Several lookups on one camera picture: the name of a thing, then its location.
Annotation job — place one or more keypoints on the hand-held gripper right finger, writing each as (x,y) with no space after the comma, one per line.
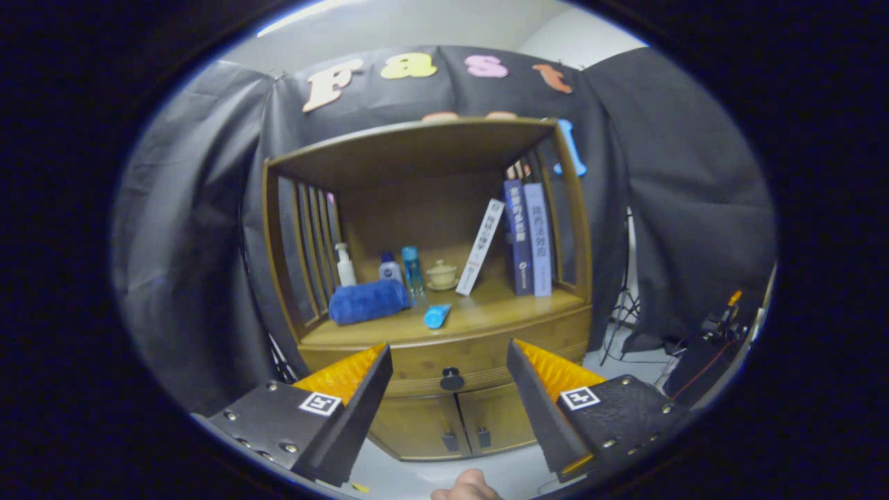
(538,417)

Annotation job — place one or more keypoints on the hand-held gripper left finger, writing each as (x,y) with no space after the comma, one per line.
(354,417)

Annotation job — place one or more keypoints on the blue and white tube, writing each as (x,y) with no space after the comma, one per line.
(437,317)

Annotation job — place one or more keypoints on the wooden cabinet door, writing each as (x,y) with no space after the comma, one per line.
(417,427)
(503,417)

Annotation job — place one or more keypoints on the wooden countertop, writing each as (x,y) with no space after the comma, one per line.
(507,312)

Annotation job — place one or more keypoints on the wooden cabinet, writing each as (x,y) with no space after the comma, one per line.
(417,208)

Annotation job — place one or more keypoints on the rolled blue towel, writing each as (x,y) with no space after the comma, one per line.
(368,302)

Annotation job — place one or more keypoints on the black light stand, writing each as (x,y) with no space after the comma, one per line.
(627,312)

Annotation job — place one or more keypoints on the white pump bottle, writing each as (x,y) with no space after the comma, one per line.
(346,272)

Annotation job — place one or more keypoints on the white bottle with blue cap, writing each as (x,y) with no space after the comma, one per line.
(390,271)

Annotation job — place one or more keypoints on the clear blue bottle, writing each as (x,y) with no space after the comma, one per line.
(413,271)

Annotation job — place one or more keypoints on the beige lidded teacup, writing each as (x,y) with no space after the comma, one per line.
(442,276)

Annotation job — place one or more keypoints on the light purple book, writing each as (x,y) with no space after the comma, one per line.
(538,239)

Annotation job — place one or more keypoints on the dark blue book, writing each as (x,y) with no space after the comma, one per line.
(519,239)

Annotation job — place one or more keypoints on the white book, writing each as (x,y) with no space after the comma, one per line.
(480,246)

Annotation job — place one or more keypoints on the black device with orange part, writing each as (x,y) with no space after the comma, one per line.
(715,333)

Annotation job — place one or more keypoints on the black backdrop cloth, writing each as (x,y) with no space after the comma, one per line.
(187,208)

